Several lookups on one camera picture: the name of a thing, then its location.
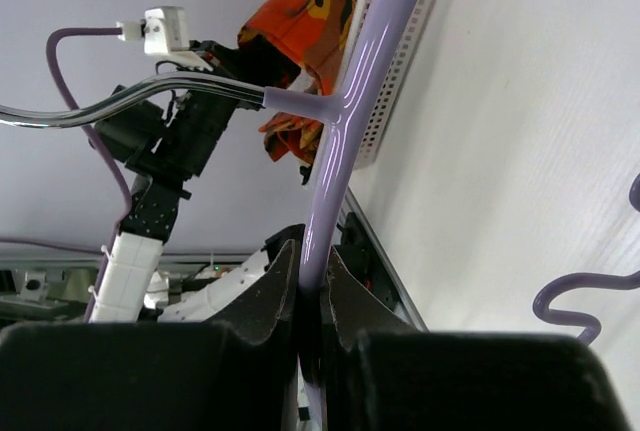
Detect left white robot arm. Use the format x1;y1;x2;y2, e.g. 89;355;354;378
94;38;300;243

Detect white plastic basket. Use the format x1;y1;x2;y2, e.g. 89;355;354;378
338;0;436;170

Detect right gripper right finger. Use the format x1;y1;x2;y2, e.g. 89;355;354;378
320;254;630;430

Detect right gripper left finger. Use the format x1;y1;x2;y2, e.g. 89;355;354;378
1;241;300;430

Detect orange camouflage trousers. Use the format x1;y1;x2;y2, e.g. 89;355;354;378
236;0;369;185

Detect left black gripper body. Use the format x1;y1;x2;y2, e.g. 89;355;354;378
187;38;301;112

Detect lilac plastic hanger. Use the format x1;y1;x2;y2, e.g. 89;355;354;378
0;0;640;431

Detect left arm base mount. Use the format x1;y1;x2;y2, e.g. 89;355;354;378
336;212;400;311

